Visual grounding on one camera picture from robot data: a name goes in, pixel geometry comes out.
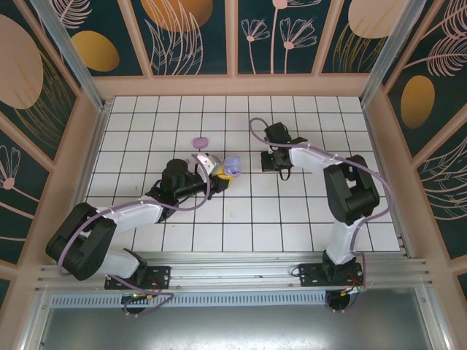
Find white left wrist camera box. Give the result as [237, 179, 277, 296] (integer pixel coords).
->
[192, 152, 223, 176]

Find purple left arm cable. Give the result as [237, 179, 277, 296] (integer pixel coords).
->
[58, 151, 216, 316]

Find small circuit board with wires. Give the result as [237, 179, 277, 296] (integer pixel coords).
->
[120, 291, 158, 306]
[339, 284, 366, 297]

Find aluminium corner post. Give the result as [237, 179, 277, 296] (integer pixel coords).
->
[28, 0, 110, 114]
[359, 0, 431, 106]

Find grey metal sheet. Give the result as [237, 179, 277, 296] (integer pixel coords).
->
[36, 306, 439, 350]

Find grey slotted cable duct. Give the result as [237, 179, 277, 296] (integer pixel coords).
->
[49, 289, 329, 309]

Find purple earbud charging case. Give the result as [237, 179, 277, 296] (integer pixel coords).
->
[222, 155, 244, 179]

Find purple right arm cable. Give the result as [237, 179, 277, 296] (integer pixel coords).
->
[249, 117, 397, 314]

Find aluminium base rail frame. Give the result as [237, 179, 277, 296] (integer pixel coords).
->
[34, 249, 433, 296]

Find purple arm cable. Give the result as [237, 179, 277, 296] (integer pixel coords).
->
[58, 151, 216, 316]
[249, 117, 397, 314]

